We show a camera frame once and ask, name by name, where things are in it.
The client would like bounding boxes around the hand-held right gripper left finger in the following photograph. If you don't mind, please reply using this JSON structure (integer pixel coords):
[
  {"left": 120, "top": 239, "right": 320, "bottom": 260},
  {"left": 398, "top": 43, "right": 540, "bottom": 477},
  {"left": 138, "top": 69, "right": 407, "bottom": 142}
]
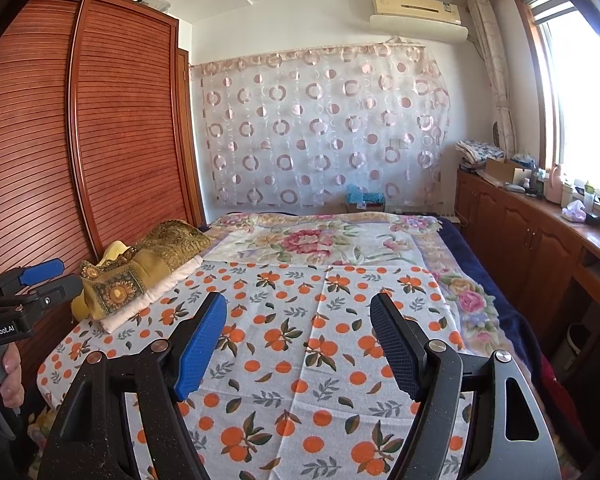
[{"left": 42, "top": 291, "right": 228, "bottom": 480}]

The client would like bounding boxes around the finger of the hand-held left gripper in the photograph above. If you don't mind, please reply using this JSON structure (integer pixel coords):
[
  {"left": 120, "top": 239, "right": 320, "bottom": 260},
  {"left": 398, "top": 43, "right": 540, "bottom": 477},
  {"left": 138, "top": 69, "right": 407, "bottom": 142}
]
[
  {"left": 0, "top": 258, "right": 65, "bottom": 287},
  {"left": 25, "top": 274, "right": 84, "bottom": 312}
]

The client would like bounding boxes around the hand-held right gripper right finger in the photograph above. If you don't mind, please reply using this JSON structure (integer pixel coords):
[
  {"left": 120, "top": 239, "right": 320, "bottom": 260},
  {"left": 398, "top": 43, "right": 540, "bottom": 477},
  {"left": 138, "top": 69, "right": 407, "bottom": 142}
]
[{"left": 370, "top": 291, "right": 556, "bottom": 480}]

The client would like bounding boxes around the golden patterned garment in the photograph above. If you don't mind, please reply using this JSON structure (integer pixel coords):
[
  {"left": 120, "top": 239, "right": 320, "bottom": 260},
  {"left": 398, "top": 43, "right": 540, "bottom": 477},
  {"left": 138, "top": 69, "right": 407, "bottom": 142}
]
[{"left": 78, "top": 219, "right": 213, "bottom": 321}]

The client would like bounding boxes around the person's left hand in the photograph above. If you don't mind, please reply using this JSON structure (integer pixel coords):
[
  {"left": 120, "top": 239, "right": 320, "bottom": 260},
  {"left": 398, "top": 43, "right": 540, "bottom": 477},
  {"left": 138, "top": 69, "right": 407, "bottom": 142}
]
[{"left": 0, "top": 345, "right": 23, "bottom": 411}]

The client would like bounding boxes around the yellow plush toy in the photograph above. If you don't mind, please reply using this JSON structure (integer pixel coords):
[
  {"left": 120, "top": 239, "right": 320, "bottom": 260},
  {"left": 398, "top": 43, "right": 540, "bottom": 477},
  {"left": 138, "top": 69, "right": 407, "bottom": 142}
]
[{"left": 70, "top": 241, "right": 133, "bottom": 321}]

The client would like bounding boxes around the cream folded cloth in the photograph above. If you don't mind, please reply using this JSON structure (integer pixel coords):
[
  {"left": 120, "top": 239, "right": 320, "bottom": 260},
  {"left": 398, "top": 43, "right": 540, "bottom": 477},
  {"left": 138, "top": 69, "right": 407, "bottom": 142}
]
[{"left": 97, "top": 255, "right": 203, "bottom": 333}]

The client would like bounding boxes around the floral blanket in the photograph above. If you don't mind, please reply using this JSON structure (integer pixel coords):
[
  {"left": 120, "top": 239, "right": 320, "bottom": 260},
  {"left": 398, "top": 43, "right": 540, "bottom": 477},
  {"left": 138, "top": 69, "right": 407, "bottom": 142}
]
[{"left": 202, "top": 211, "right": 523, "bottom": 361}]

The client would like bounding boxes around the wooden slatted wardrobe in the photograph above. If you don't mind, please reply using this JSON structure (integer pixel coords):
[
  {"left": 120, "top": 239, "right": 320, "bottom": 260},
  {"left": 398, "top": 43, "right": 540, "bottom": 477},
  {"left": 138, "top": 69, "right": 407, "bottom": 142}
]
[{"left": 0, "top": 0, "right": 205, "bottom": 386}]

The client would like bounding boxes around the teal item on box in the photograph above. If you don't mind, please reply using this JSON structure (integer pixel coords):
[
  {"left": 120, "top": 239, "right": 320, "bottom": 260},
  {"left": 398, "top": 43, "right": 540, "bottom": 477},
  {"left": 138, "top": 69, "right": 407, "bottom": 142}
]
[{"left": 345, "top": 185, "right": 387, "bottom": 213}]

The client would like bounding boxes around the long wooden cabinet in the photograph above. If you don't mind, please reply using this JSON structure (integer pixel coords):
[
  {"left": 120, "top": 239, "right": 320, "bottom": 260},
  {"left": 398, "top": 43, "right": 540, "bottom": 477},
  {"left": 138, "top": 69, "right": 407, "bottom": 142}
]
[{"left": 454, "top": 167, "right": 600, "bottom": 361}]

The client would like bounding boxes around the white waste bin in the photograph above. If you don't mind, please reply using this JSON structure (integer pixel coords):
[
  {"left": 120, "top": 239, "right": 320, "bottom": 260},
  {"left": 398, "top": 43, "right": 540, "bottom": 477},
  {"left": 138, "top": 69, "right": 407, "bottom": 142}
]
[{"left": 562, "top": 322, "right": 588, "bottom": 368}]

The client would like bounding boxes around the cardboard box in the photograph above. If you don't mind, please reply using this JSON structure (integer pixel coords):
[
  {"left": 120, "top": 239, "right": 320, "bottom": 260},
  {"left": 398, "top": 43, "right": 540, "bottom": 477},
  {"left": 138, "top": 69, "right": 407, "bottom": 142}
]
[{"left": 485, "top": 157, "right": 523, "bottom": 186}]

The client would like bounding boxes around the stack of folded cloths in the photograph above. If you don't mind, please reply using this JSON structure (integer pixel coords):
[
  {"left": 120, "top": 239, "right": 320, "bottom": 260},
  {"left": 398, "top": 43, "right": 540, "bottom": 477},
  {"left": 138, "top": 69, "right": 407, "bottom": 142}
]
[{"left": 455, "top": 139, "right": 506, "bottom": 163}]

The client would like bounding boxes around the pale purple tissue bag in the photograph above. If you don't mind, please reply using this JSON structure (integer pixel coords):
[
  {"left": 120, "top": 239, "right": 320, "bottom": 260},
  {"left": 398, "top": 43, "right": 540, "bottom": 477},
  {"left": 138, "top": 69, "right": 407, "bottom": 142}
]
[{"left": 562, "top": 200, "right": 588, "bottom": 223}]

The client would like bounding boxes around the pink bottle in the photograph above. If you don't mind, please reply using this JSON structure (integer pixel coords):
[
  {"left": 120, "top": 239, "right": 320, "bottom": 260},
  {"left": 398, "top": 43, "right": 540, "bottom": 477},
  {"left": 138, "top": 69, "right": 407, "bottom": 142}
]
[{"left": 545, "top": 165, "right": 563, "bottom": 205}]

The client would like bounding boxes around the sheer circle patterned curtain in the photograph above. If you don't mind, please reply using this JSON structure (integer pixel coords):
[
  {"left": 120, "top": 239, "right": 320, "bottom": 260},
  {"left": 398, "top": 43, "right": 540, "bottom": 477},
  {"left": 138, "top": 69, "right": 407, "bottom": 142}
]
[{"left": 190, "top": 42, "right": 453, "bottom": 208}]

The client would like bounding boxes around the pale window curtain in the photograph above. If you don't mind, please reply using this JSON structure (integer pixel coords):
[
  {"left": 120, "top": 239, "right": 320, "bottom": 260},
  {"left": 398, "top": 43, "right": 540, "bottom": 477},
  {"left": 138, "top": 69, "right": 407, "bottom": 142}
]
[{"left": 467, "top": 0, "right": 518, "bottom": 158}]

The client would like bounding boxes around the window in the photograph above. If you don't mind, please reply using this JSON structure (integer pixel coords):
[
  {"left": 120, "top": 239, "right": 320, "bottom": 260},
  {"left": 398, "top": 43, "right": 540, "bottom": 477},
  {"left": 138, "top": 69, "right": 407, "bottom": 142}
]
[{"left": 512, "top": 0, "right": 600, "bottom": 201}]

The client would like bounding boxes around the white air conditioner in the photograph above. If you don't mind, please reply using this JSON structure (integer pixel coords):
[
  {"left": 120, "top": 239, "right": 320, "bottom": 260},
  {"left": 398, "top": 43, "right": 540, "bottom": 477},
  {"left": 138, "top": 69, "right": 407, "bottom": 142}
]
[{"left": 370, "top": 0, "right": 469, "bottom": 43}]

